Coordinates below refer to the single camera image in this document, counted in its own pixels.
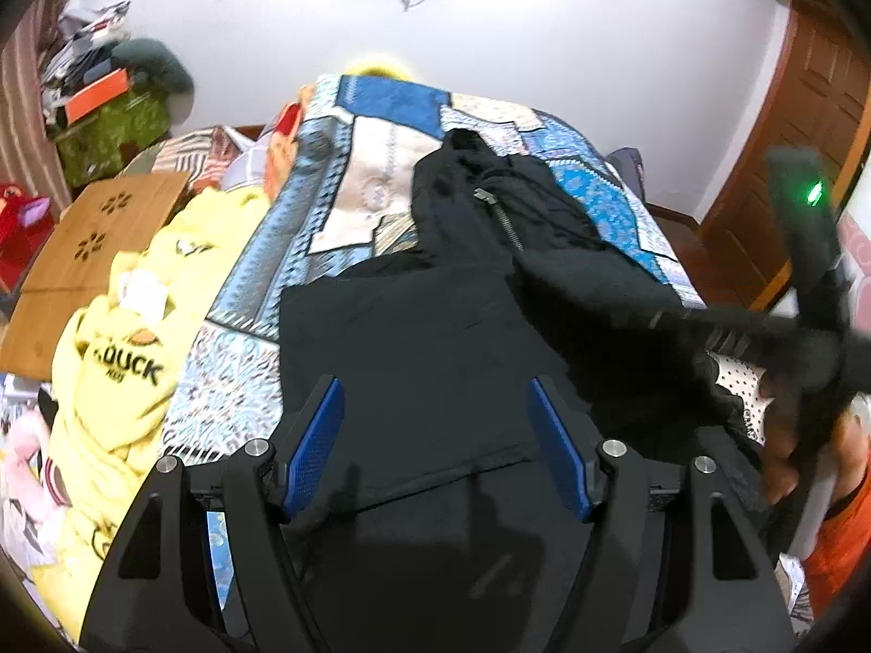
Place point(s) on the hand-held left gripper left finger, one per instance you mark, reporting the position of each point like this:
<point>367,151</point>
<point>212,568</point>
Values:
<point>314,442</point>

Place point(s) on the plaid pillow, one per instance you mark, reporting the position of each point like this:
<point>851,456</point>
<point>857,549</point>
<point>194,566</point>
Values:
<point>197,153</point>

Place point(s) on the yellow pillow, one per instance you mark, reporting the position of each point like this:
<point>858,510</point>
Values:
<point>378,69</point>

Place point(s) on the orange shirt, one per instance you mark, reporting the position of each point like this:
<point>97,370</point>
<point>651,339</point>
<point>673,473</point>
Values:
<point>844,544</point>

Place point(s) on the white dotted cloth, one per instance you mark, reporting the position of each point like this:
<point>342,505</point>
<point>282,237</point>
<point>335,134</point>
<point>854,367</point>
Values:
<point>738,388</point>

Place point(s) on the orange flat box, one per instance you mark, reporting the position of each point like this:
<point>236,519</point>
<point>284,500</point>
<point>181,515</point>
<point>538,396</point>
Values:
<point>95,96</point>

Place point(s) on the blue patchwork quilt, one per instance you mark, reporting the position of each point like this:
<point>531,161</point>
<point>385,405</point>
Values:
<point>381,149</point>

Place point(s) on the pink printed bedding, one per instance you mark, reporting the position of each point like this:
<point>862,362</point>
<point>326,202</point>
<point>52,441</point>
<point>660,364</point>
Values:
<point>27,476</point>

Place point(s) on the white wardrobe with pink hearts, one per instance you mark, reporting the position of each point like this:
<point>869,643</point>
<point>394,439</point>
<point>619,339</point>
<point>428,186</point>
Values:
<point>859,245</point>

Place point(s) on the red bag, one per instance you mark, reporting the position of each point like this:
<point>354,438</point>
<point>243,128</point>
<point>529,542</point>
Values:
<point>24,224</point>

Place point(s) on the dark green cushion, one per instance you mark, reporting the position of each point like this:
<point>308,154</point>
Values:
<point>160,61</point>

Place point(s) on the brown wooden door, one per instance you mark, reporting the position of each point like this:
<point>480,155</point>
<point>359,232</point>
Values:
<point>782,149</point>

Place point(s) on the person's right hand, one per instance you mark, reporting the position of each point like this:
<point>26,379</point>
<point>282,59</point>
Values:
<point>850,449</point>

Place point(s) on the yellow printed hoodie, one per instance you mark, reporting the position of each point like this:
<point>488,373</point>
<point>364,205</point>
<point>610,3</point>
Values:
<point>136,415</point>

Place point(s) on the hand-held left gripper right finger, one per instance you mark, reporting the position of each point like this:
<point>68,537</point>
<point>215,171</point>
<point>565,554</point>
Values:
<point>561,449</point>

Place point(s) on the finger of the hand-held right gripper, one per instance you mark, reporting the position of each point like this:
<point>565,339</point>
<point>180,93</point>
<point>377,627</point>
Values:
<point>701,330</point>

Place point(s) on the brown striped curtain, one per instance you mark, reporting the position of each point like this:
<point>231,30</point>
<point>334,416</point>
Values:
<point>24,102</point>

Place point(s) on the orange printed pillow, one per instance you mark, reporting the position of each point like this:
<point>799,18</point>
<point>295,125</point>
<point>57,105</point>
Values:
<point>282,143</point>

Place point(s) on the bamboo lap table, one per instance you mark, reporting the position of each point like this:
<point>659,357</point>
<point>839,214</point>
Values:
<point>88,245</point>

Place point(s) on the black jacket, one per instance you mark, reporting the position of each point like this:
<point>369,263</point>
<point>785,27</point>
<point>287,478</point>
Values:
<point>422,326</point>

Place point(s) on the dark blue pillow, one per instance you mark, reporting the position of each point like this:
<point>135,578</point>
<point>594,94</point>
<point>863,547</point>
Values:
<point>627,170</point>

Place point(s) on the green storage box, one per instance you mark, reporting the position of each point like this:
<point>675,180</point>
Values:
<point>109,139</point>

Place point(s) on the pile of papers and bags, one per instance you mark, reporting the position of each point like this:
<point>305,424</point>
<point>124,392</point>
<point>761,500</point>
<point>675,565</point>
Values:
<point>75,47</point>

